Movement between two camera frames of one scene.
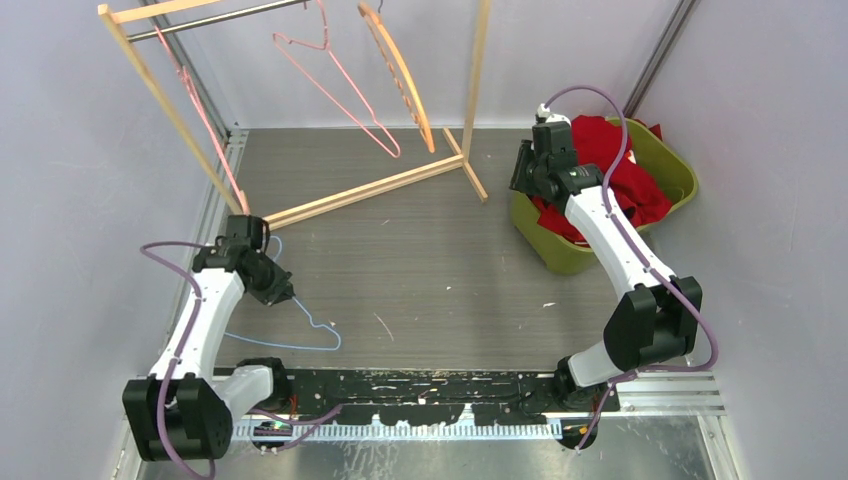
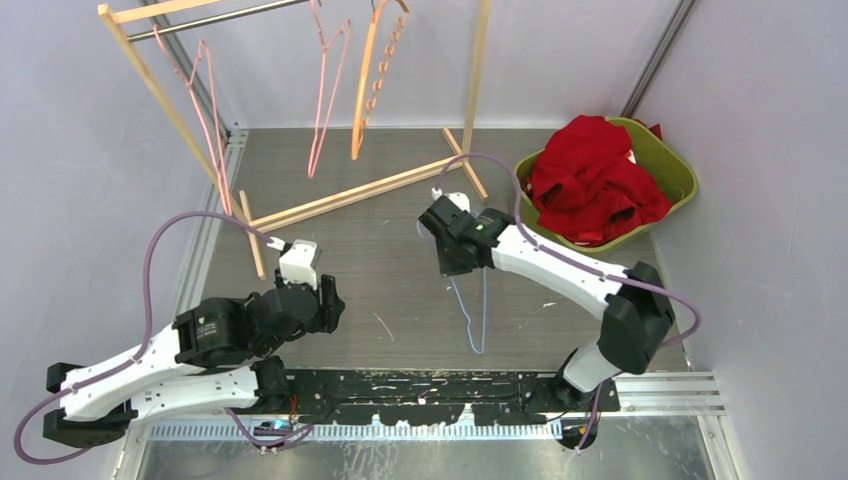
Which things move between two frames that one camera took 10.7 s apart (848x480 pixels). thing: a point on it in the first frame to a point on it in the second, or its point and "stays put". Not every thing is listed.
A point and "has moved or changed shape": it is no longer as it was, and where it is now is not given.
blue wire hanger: (310, 323) has moved or changed shape
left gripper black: (280, 290) to (329, 320)
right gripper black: (519, 181) to (447, 266)
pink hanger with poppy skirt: (363, 100) to (318, 138)
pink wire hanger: (214, 132) has moved or changed shape
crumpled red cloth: (657, 130) stays put
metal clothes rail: (147, 34) stays put
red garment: (605, 144) stays put
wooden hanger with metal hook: (400, 69) to (388, 51)
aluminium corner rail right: (661, 55) stays put
